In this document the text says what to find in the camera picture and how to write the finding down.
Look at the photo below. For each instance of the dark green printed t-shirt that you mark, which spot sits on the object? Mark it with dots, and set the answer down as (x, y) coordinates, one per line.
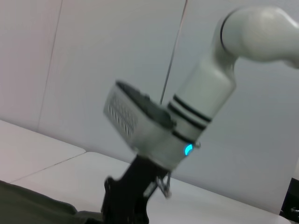
(35, 205)

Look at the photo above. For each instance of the black equipment block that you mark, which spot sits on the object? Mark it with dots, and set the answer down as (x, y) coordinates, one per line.
(290, 203)

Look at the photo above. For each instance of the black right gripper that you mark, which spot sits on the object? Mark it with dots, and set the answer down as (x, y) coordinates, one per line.
(140, 177)

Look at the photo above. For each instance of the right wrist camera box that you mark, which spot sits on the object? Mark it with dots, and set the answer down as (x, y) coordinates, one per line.
(126, 114)

